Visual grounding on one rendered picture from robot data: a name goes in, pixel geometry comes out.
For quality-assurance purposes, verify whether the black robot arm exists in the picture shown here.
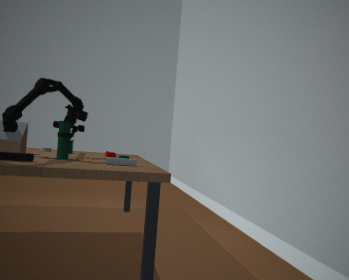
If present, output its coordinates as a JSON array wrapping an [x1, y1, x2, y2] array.
[[2, 78, 88, 132]]

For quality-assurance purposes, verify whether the green cylinder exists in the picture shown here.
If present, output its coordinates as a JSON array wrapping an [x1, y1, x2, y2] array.
[[57, 121, 72, 159]]

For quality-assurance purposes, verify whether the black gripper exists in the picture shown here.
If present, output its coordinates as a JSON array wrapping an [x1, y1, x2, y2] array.
[[53, 114, 84, 140]]

